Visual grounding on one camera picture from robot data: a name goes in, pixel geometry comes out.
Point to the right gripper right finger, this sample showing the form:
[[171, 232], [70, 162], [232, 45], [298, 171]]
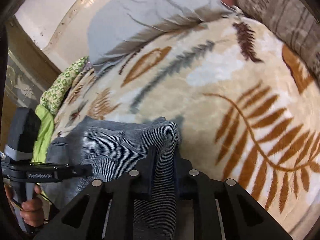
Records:
[[223, 209]]

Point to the grey denim pants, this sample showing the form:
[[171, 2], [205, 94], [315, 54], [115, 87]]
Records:
[[113, 148]]

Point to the beige leaf pattern blanket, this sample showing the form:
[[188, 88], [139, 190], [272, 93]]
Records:
[[245, 103]]

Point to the wooden glass cabinet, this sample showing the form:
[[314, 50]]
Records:
[[29, 74]]

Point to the lime green cloth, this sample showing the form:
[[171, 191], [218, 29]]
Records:
[[45, 134]]

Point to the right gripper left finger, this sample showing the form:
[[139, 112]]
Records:
[[104, 210]]

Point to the brown striped floral pillow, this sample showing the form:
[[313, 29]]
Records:
[[293, 23]]

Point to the green white patterned cloth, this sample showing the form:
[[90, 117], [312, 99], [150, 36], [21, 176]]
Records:
[[52, 98]]

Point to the person left hand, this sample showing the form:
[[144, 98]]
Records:
[[32, 210]]

